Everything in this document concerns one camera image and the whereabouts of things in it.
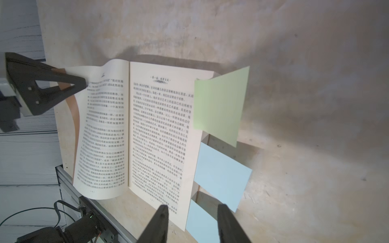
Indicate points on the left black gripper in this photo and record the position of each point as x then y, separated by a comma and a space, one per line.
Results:
38, 88

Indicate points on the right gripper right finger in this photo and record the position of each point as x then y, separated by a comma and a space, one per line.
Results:
230, 231

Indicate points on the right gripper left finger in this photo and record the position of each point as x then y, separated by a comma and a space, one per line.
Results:
157, 229

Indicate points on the brown black paperback book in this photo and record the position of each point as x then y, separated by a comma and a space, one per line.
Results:
135, 132

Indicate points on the green sticky note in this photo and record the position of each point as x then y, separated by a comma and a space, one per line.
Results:
218, 105

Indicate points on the lower blue sticky note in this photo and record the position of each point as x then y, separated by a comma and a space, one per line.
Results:
201, 225

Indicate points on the blue sticky note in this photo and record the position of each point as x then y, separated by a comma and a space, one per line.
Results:
201, 225
221, 176

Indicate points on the upper blue sticky note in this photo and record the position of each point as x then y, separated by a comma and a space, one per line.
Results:
221, 176

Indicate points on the aluminium mounting rail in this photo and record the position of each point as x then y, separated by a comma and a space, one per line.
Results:
111, 231

